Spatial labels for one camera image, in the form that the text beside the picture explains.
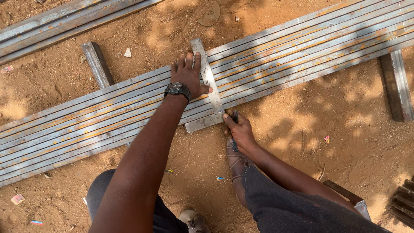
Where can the person's left hand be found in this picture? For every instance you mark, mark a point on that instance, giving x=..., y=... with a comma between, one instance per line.
x=187, y=76

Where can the person's right hand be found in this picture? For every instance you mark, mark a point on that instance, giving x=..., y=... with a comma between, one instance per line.
x=242, y=132

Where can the dark scriber tool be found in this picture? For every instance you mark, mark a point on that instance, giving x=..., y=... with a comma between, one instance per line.
x=235, y=116

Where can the steel try square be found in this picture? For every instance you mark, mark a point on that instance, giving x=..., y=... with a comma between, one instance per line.
x=210, y=87

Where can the black wristwatch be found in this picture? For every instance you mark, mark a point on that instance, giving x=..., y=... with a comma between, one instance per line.
x=177, y=89

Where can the blue yellow litter scrap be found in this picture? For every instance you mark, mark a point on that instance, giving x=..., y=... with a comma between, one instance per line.
x=221, y=178

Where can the small white stone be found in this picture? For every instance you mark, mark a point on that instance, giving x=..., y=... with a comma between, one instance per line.
x=127, y=53

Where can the broken cutting disc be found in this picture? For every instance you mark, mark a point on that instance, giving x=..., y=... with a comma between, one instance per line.
x=211, y=14

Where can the red yellow litter scrap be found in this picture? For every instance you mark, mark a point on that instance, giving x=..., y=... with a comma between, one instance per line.
x=327, y=139

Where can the short steel support beam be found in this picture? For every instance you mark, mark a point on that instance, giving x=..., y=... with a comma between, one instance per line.
x=97, y=64
x=397, y=87

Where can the dark grey trousers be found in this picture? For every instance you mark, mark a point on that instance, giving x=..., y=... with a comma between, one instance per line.
x=291, y=210

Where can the row of rusty steel bars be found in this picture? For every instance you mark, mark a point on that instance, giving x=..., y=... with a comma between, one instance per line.
x=291, y=48

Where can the beige sandal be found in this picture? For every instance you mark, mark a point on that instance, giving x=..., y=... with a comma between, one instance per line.
x=194, y=221

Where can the stack of grey steel tubes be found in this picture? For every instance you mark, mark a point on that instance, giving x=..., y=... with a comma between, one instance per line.
x=48, y=26

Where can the heap of dark ribbed rods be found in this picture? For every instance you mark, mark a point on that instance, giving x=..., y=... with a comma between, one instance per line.
x=403, y=202

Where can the pink litter wrapper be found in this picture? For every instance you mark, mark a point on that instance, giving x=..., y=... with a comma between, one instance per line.
x=6, y=69

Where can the pale orange litter wrapper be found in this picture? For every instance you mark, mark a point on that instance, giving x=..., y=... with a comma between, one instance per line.
x=17, y=199

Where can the red blue litter wrapper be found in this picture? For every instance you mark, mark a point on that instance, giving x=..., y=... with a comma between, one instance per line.
x=36, y=222

